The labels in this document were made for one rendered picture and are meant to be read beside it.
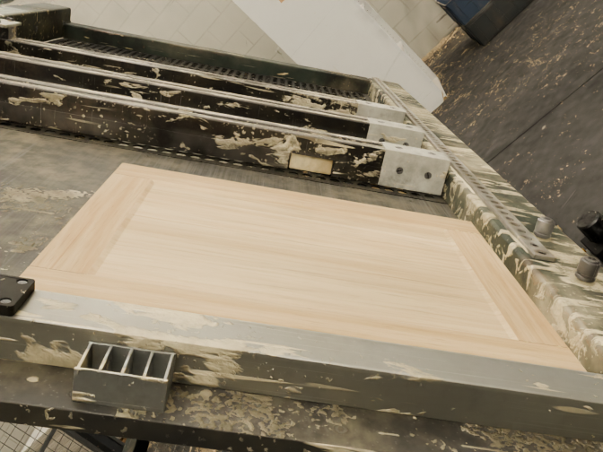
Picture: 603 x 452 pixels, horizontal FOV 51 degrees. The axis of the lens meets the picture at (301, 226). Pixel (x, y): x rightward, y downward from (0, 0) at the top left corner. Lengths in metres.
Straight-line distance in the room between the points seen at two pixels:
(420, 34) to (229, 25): 1.73
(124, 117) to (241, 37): 4.88
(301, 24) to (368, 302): 3.90
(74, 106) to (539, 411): 0.92
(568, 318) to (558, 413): 0.17
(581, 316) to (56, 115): 0.92
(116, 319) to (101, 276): 0.12
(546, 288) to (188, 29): 5.51
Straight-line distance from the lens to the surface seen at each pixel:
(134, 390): 0.51
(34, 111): 1.23
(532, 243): 0.91
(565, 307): 0.76
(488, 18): 4.94
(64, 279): 0.65
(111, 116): 1.19
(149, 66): 1.64
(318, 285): 0.71
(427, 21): 5.95
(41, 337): 0.55
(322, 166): 1.18
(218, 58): 2.34
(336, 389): 0.54
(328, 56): 4.55
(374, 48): 4.54
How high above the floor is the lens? 1.36
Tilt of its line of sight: 15 degrees down
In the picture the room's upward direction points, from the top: 49 degrees counter-clockwise
